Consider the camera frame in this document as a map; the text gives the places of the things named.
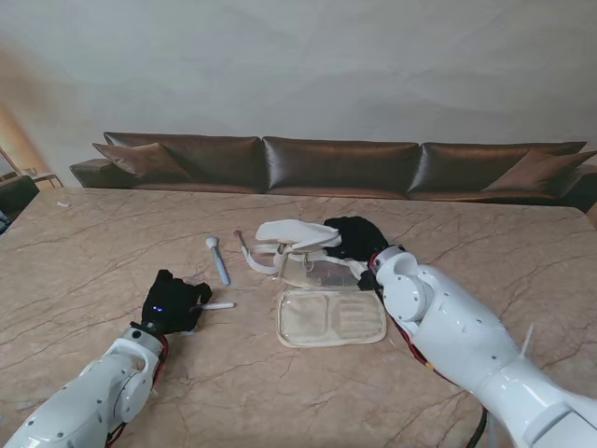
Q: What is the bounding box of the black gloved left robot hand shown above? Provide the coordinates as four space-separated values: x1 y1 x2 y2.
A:
142 269 213 336

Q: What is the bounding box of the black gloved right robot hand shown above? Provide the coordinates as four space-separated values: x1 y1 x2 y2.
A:
324 217 391 261

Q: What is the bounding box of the blue handled makeup brush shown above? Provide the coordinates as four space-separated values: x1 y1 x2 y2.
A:
204 235 231 287

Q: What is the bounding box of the cream white cosmetics bag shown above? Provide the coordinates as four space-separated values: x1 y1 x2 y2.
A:
240 219 389 349

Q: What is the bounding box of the brown leather sofa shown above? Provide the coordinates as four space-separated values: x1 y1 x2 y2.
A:
69 132 597 214

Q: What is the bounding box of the brown sofa cushion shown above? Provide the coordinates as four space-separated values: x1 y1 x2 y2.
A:
482 148 597 192
91 142 192 184

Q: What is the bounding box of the small wooden side table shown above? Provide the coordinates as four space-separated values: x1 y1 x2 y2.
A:
27 170 64 189

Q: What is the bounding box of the dark armchair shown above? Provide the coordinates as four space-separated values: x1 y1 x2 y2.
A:
0 175 41 214

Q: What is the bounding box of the red black right arm cable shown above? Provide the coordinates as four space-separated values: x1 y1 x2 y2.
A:
399 326 489 448

